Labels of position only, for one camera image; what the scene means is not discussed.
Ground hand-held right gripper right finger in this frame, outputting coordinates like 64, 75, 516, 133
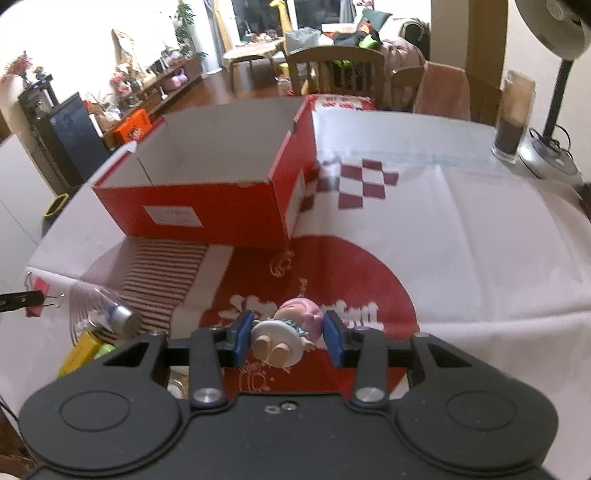
323, 311, 481, 410

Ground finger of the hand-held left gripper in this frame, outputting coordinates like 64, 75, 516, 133
0, 292, 45, 312

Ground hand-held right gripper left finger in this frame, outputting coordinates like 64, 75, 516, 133
102, 310, 254, 410

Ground pink haired doll figurine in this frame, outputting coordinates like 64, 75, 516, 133
249, 296, 327, 368

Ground jar with green lid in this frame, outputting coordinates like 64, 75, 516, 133
56, 330, 116, 378

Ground red cardboard box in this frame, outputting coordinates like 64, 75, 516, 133
91, 95, 319, 252

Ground red binder clip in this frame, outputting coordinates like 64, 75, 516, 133
24, 272, 66, 319

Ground black bin with yellow rim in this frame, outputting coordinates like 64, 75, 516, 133
43, 193, 71, 219

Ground clear bottle with silver cap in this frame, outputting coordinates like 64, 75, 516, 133
68, 285, 142, 345

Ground white cabinet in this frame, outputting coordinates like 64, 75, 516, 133
0, 133, 90, 287

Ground red and white printed tablecloth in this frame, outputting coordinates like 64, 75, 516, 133
25, 107, 591, 402

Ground black cabinet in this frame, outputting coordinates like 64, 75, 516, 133
17, 84, 112, 195

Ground orange box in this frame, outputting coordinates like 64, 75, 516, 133
113, 109, 153, 145

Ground pink flowers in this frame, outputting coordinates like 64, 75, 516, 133
0, 52, 34, 85

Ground red patterned cushion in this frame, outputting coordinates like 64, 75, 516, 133
306, 93, 378, 112

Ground wooden chair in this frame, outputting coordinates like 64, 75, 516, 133
286, 45, 387, 110
389, 66, 426, 113

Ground wooden sideboard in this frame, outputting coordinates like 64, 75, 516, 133
102, 56, 208, 139

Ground purple plush toy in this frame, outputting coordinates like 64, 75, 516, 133
165, 67, 191, 92

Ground pink towel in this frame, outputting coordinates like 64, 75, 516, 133
413, 61, 472, 122

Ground tall glass with brown contents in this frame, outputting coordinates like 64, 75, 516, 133
490, 69, 537, 165

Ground wooden coffee table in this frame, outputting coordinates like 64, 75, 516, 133
223, 38, 287, 72

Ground sofa with clothes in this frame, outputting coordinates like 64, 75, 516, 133
323, 9, 432, 75

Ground green potted plant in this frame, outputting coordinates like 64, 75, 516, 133
172, 0, 209, 61

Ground yellow giraffe toy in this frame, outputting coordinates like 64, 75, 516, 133
269, 0, 293, 34

